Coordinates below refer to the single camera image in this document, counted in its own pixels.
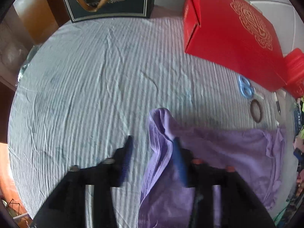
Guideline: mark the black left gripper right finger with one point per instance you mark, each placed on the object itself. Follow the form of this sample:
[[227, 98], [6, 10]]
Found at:
[[221, 197]]

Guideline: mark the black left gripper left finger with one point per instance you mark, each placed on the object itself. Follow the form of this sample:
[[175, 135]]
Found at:
[[65, 206]]

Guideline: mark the purple shirt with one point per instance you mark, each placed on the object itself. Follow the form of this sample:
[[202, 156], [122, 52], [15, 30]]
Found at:
[[256, 154]]

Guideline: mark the green cloth on floor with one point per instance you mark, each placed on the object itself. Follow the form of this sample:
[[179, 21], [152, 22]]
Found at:
[[284, 212]]

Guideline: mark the pink garment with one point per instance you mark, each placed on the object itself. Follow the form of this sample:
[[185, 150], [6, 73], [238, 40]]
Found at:
[[299, 144]]

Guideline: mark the black pen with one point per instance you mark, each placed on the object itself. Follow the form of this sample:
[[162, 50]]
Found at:
[[277, 103]]

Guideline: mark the white paper sheet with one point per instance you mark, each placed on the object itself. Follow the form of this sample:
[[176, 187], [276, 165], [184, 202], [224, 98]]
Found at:
[[286, 103]]

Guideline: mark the blue scissors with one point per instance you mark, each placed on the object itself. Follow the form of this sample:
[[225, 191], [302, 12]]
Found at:
[[247, 90]]

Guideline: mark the light blue striped bedsheet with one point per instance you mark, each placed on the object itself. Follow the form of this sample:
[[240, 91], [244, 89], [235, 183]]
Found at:
[[93, 83]]

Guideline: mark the flat red gift box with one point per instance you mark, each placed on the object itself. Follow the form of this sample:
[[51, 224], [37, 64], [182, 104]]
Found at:
[[236, 35]]

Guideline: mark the red handled bag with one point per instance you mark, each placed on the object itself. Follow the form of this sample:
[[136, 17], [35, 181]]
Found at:
[[294, 62]]

